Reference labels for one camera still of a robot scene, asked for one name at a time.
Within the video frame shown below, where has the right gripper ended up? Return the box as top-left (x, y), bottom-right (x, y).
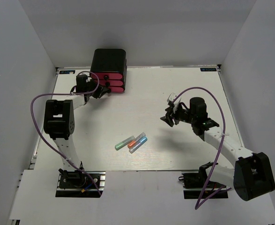
top-left (161, 103), bottom-right (196, 127)

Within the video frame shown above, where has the pink drawer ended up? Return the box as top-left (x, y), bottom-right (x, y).
top-left (99, 80), bottom-right (124, 87)
top-left (89, 72), bottom-right (123, 80)
top-left (109, 86), bottom-right (125, 93)

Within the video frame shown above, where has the pink bottom drawer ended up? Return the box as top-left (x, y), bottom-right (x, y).
top-left (109, 86), bottom-right (125, 93)

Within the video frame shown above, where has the pink top drawer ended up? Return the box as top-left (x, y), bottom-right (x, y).
top-left (89, 72), bottom-right (123, 80)

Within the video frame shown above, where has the blue clear-capped marker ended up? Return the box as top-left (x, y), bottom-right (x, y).
top-left (129, 136), bottom-right (148, 154)

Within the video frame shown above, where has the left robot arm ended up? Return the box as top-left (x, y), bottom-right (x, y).
top-left (44, 71), bottom-right (111, 187)

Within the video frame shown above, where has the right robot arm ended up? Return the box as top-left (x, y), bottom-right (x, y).
top-left (161, 93), bottom-right (275, 201)

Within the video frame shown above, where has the black drawer cabinet shell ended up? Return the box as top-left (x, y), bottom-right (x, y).
top-left (90, 49), bottom-right (127, 89)

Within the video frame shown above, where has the orange clear-capped marker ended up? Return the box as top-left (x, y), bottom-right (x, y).
top-left (127, 132), bottom-right (146, 149)

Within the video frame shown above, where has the left blue table sticker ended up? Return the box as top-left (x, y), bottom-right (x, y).
top-left (59, 70), bottom-right (75, 75)

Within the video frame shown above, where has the blue table sticker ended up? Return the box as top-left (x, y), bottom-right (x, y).
top-left (59, 70), bottom-right (75, 75)
top-left (200, 67), bottom-right (217, 72)

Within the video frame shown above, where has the green capped marker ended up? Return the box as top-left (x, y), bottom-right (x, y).
top-left (115, 136), bottom-right (135, 150)

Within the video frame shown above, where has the right blue table sticker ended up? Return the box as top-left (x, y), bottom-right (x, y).
top-left (200, 67), bottom-right (217, 72)

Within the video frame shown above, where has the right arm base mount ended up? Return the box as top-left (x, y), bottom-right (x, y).
top-left (178, 162), bottom-right (234, 199)

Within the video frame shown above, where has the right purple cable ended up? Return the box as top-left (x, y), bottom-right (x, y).
top-left (169, 87), bottom-right (233, 210)

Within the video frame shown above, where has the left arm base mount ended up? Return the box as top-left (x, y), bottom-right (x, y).
top-left (55, 169), bottom-right (106, 198)

